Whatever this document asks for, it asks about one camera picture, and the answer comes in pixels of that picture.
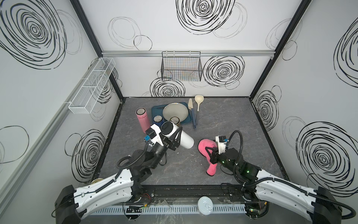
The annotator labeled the white thermos black lid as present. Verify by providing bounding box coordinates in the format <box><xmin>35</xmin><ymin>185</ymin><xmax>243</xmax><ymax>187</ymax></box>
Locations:
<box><xmin>160</xmin><ymin>121</ymin><xmax>194</xmax><ymax>149</ymax></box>

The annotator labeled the blue thermos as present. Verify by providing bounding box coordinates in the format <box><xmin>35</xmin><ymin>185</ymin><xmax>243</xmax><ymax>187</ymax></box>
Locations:
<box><xmin>153</xmin><ymin>115</ymin><xmax>165</xmax><ymax>127</ymax></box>

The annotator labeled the black wire basket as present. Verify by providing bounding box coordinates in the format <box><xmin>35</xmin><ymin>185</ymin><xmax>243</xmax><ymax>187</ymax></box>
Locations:
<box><xmin>160</xmin><ymin>56</ymin><xmax>203</xmax><ymax>82</ymax></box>

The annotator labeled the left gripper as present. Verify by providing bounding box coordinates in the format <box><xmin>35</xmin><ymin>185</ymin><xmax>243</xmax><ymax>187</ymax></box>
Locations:
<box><xmin>147</xmin><ymin>122</ymin><xmax>179</xmax><ymax>171</ymax></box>

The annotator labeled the gold thermos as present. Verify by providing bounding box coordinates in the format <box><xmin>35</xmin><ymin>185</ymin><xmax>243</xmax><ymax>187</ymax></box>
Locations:
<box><xmin>170</xmin><ymin>116</ymin><xmax>180</xmax><ymax>127</ymax></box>

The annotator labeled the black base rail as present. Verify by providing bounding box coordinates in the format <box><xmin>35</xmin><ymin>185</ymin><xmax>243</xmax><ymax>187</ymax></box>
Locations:
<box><xmin>130</xmin><ymin>183</ymin><xmax>269</xmax><ymax>205</ymax></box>

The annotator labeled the cream ladle grey handle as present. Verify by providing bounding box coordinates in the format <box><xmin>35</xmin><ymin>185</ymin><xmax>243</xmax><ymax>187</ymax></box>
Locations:
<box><xmin>194</xmin><ymin>95</ymin><xmax>204</xmax><ymax>125</ymax></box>

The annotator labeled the pink thermos steel lid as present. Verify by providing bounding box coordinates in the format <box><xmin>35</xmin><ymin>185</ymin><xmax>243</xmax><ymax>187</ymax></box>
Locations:
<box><xmin>136</xmin><ymin>107</ymin><xmax>152</xmax><ymax>133</ymax></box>

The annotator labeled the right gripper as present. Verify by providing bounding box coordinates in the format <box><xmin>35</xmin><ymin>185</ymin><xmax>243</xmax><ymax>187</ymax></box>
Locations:
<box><xmin>204</xmin><ymin>147</ymin><xmax>238</xmax><ymax>175</ymax></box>

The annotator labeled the cream spatula blue handle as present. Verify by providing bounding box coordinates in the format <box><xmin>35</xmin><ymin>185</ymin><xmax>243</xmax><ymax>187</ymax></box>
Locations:
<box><xmin>188</xmin><ymin>98</ymin><xmax>196</xmax><ymax>129</ymax></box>

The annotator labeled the aluminium wall rail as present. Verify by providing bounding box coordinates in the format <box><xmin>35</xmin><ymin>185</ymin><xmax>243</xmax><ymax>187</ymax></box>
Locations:
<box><xmin>102</xmin><ymin>50</ymin><xmax>275</xmax><ymax>57</ymax></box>

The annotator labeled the white slotted cable duct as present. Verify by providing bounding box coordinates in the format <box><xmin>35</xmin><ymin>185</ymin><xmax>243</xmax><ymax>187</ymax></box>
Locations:
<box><xmin>93</xmin><ymin>204</ymin><xmax>247</xmax><ymax>215</ymax></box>

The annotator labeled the pink microfiber cloth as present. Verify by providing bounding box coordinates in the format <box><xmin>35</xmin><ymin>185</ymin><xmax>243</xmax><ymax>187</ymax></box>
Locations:
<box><xmin>198</xmin><ymin>139</ymin><xmax>218</xmax><ymax>176</ymax></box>

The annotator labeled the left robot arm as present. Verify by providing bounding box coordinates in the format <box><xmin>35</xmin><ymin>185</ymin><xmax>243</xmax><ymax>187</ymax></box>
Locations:
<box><xmin>51</xmin><ymin>125</ymin><xmax>183</xmax><ymax>224</ymax></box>

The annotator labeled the white wire rack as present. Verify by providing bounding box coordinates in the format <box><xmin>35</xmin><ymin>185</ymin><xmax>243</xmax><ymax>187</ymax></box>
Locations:
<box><xmin>69</xmin><ymin>57</ymin><xmax>116</xmax><ymax>114</ymax></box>

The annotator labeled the grey round plate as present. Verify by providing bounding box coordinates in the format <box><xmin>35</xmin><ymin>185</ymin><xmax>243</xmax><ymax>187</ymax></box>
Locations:
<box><xmin>162</xmin><ymin>103</ymin><xmax>189</xmax><ymax>122</ymax></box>

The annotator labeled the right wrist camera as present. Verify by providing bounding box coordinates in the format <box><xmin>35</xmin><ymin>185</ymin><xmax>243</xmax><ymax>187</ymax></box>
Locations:
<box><xmin>215</xmin><ymin>136</ymin><xmax>228</xmax><ymax>155</ymax></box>

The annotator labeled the tape roll on floor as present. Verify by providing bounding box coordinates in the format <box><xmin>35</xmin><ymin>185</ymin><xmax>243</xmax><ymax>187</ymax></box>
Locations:
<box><xmin>90</xmin><ymin>178</ymin><xmax>103</xmax><ymax>185</ymax></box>

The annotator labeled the teal plastic tray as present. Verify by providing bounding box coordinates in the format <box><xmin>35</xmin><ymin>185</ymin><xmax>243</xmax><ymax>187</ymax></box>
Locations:
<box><xmin>151</xmin><ymin>102</ymin><xmax>192</xmax><ymax>124</ymax></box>

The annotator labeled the white round cap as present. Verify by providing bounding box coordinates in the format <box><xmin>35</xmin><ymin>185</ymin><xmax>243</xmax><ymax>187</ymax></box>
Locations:
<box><xmin>197</xmin><ymin>196</ymin><xmax>213</xmax><ymax>216</ymax></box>

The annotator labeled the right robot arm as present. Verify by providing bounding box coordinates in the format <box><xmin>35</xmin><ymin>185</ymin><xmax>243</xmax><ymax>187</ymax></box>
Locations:
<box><xmin>198</xmin><ymin>130</ymin><xmax>357</xmax><ymax>224</ymax></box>

